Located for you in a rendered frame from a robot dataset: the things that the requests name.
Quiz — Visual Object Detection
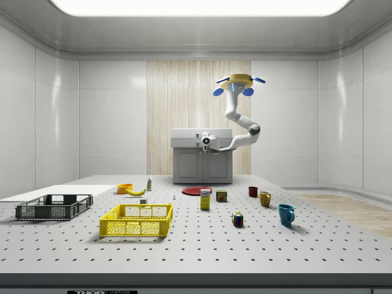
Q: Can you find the white drawer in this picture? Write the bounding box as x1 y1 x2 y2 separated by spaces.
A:
171 137 233 149

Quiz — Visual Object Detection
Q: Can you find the white cabinet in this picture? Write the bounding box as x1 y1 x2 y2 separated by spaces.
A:
171 128 233 185

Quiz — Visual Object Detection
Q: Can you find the red plate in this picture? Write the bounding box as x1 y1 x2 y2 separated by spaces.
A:
181 186 214 197

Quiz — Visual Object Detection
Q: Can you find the yellow white box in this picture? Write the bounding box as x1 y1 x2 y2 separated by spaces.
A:
200 188 213 211

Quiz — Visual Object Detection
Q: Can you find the drone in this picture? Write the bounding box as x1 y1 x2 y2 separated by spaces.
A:
213 73 267 98

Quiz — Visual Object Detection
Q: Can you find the yellow mug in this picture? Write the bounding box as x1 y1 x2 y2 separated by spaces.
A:
258 190 273 208

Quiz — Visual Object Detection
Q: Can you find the yellow basket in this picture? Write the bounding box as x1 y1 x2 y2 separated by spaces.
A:
99 203 174 238

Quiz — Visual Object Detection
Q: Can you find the blue mug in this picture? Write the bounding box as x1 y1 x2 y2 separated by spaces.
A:
277 203 296 228

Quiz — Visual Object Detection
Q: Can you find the dark grey basket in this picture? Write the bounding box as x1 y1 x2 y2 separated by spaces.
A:
15 194 94 222

